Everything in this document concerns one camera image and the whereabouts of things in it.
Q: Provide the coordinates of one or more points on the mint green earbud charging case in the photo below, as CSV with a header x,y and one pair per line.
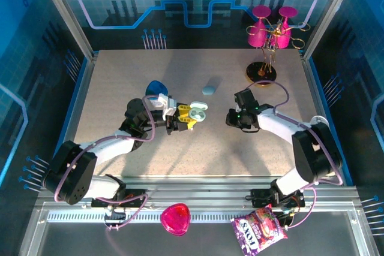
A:
x,y
199,106

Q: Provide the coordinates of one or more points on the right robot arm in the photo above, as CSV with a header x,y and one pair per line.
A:
x,y
282,124

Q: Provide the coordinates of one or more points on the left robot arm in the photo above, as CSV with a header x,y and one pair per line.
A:
x,y
111,148

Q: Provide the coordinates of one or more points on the light blue oval case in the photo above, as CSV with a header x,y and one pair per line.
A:
x,y
208,90

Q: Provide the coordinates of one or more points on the pink wine glass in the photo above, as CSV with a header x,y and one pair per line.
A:
x,y
256,38
285,41

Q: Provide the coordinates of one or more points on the pink heart-shaped container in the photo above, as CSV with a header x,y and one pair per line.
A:
x,y
175,218

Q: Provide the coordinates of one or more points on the purple candy bag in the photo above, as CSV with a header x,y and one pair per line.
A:
x,y
258,229

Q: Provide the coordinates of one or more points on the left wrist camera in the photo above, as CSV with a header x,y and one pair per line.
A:
x,y
168,107

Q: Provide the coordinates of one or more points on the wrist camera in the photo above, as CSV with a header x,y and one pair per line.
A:
x,y
246,98
168,107

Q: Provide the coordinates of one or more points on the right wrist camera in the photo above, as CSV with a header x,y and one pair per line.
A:
x,y
246,98

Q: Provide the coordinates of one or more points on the aluminium base frame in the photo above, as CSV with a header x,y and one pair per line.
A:
x,y
195,190

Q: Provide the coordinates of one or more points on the aluminium corner post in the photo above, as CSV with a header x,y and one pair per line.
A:
x,y
69,13
325,13

